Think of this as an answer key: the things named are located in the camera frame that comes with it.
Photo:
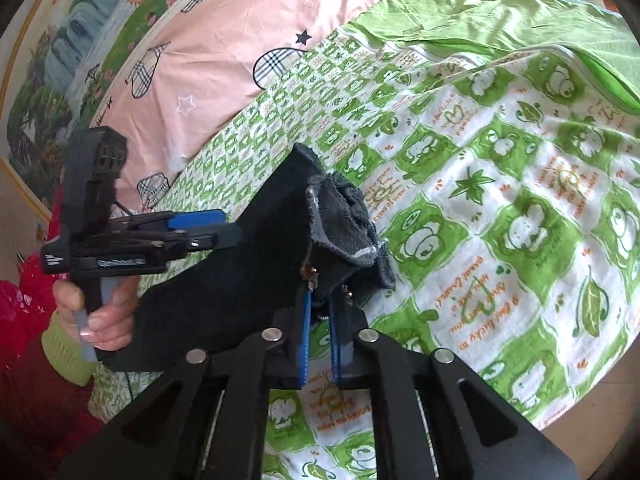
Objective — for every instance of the black pants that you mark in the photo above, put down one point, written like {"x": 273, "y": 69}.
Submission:
{"x": 235, "y": 280}

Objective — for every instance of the green printed blanket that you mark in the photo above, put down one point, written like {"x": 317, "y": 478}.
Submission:
{"x": 500, "y": 210}

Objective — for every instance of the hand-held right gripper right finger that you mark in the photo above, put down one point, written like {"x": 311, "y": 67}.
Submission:
{"x": 336, "y": 345}

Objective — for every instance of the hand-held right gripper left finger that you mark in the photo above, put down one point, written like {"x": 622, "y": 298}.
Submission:
{"x": 303, "y": 345}

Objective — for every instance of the person's red clothing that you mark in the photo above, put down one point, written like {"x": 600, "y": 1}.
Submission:
{"x": 27, "y": 280}

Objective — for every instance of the landscape printed sheet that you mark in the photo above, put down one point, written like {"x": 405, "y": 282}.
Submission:
{"x": 75, "y": 65}

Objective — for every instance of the pink heart printed sheet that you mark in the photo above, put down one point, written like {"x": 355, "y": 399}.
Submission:
{"x": 225, "y": 35}

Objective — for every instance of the person's left hand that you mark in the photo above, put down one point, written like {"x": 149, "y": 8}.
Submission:
{"x": 112, "y": 317}

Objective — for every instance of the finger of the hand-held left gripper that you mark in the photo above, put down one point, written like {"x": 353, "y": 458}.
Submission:
{"x": 215, "y": 237}
{"x": 195, "y": 220}

